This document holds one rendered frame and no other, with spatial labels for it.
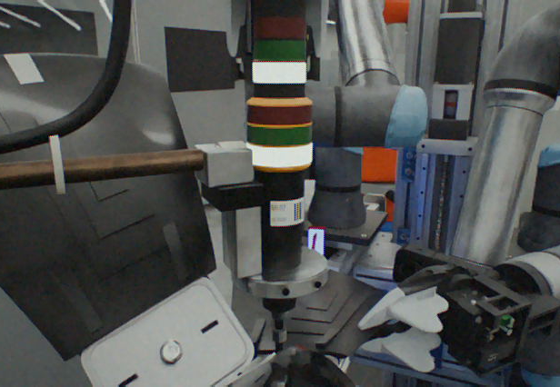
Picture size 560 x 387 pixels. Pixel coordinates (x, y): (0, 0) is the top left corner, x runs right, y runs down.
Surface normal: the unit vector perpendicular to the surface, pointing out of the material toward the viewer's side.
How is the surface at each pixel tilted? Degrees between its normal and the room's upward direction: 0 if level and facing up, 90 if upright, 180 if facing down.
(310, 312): 7
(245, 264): 90
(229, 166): 90
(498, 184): 73
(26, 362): 90
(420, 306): 6
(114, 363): 48
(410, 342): 10
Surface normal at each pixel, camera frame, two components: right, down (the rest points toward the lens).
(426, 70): -0.40, 0.25
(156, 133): 0.36, -0.63
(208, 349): 0.17, -0.45
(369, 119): -0.03, 0.20
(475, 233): -0.60, -0.12
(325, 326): 0.06, -0.99
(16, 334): 0.99, 0.04
